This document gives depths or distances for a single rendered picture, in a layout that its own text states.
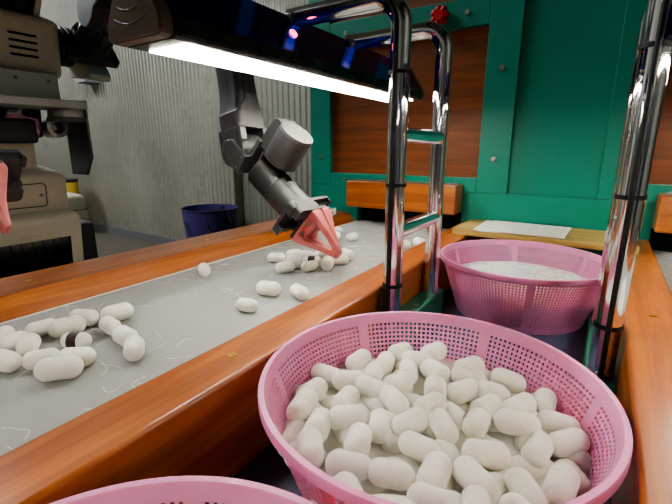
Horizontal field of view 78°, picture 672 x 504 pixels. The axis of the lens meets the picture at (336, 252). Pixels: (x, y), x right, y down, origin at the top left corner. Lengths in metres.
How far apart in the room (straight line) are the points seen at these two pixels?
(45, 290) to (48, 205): 0.51
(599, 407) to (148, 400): 0.33
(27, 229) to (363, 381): 0.88
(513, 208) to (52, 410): 0.92
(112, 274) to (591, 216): 0.92
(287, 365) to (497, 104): 0.82
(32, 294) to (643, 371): 0.68
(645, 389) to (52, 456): 0.41
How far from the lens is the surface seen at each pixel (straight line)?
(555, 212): 1.04
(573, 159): 1.04
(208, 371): 0.37
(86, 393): 0.43
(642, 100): 0.47
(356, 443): 0.32
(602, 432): 0.37
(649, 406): 0.39
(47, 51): 1.18
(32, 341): 0.52
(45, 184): 1.15
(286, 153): 0.66
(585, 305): 0.70
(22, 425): 0.42
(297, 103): 3.09
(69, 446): 0.33
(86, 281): 0.69
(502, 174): 1.05
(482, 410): 0.37
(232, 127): 0.74
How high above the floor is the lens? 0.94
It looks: 14 degrees down
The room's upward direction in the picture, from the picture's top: straight up
